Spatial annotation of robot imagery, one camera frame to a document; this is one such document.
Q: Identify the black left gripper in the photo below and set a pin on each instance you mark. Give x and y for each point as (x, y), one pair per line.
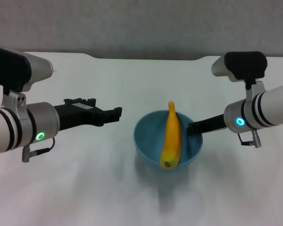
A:
(77, 116)

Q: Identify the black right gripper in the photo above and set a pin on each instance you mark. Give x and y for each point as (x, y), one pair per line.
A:
(213, 124)

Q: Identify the yellow banana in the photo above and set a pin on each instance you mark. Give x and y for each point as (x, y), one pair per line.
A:
(172, 141)

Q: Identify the blue bowl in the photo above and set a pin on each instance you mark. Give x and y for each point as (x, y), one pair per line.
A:
(148, 139)

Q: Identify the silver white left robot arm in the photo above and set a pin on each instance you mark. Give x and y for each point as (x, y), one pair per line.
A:
(19, 127)

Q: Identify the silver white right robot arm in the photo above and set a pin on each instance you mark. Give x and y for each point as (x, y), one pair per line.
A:
(261, 110)

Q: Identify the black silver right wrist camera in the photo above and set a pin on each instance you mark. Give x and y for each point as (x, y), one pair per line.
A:
(245, 66)

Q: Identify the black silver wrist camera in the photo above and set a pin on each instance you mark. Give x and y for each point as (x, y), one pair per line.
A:
(11, 68)
(245, 66)

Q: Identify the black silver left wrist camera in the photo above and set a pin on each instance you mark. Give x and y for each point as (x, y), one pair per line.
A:
(11, 68)

